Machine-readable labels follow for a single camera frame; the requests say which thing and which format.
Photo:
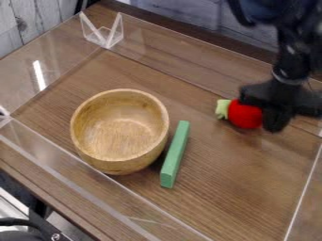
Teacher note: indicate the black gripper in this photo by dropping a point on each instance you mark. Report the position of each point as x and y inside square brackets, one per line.
[281, 100]

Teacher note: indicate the red plush strawberry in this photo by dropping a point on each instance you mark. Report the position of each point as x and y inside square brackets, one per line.
[241, 115]

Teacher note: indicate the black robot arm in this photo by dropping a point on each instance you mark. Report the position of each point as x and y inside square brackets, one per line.
[296, 19]

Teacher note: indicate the green rectangular block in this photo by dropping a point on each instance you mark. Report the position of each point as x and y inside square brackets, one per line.
[172, 160]

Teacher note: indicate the wooden bowl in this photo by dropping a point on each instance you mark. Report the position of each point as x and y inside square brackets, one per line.
[118, 130]

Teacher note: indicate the clear acrylic tray wall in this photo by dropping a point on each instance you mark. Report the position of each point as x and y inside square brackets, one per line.
[248, 185]

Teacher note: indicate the black clamp bracket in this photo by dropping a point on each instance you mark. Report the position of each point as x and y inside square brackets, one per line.
[48, 232]

